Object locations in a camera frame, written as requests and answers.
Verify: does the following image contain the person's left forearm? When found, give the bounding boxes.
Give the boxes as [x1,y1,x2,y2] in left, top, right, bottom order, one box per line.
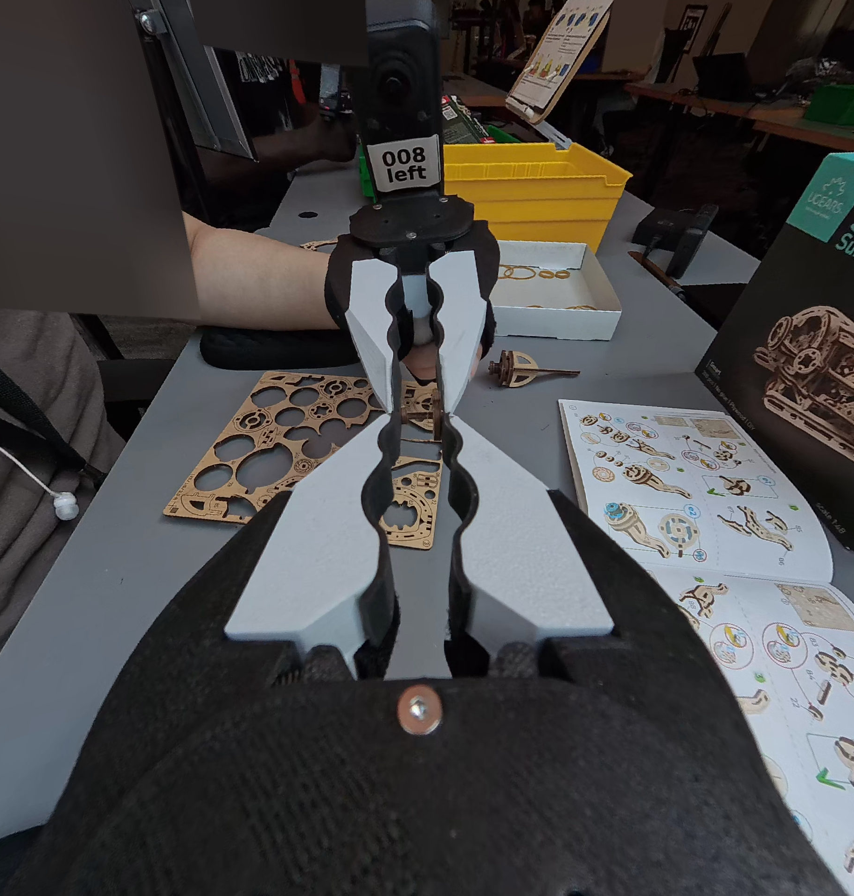
[182,212,344,331]

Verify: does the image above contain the white cord with bead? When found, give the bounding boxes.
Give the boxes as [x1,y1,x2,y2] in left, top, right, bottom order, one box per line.
[0,430,80,521]

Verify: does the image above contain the black shoulder strap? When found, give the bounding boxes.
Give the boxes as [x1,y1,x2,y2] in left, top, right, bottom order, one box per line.
[0,350,107,485]

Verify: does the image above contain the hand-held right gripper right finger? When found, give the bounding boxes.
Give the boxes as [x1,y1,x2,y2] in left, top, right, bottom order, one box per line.
[442,413,617,680]

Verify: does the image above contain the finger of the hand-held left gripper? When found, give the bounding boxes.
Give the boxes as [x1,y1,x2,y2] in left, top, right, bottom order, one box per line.
[344,259,408,415]
[427,250,491,415]

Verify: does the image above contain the person's grey shirt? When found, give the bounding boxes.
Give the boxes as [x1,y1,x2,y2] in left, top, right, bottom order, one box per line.
[0,308,127,683]

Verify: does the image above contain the black padded wrist rest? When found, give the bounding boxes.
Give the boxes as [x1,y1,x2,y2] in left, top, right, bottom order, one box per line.
[200,325,361,371]

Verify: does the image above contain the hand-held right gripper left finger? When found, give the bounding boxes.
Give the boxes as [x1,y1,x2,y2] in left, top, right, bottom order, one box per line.
[224,413,402,679]

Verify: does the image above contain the black model kit box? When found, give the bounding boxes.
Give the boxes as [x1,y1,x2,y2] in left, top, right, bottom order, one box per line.
[694,150,854,564]

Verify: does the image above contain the yellow plastic bin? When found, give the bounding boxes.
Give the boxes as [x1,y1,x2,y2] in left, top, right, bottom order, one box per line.
[442,142,632,253]

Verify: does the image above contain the small wooden model part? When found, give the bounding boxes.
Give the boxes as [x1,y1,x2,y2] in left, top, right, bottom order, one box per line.
[401,388,447,442]

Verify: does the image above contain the assembly instruction booklet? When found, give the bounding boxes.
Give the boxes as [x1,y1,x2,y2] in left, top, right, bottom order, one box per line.
[558,399,854,896]

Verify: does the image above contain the brown wooden stick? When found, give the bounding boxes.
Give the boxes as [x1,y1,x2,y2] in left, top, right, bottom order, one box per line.
[628,251,687,295]

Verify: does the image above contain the green box with red label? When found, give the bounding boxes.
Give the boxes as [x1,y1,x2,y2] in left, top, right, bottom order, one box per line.
[441,94,501,144]

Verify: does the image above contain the black laptop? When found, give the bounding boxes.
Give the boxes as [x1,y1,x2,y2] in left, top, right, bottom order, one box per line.
[693,52,757,102]

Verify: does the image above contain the wooden wheel part with shaft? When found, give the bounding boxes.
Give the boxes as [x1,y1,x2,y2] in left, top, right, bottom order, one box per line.
[487,350,582,388]

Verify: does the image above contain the instruction poster board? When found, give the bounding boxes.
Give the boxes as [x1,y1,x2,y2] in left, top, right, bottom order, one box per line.
[505,0,615,126]

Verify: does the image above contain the laser-cut plywood parts sheet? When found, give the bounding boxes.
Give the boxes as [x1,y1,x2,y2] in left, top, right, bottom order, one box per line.
[163,371,444,552]

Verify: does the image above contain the black power adapter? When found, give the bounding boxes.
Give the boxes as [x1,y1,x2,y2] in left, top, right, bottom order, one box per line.
[632,203,720,281]

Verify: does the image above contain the white cardboard tray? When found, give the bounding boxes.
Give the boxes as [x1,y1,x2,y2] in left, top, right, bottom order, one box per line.
[493,240,622,342]

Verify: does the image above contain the person's left hand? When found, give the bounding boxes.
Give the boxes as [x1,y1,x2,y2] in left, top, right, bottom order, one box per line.
[402,342,442,385]

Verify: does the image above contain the silver metal display frame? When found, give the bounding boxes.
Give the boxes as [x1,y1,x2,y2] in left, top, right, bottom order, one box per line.
[129,0,260,163]

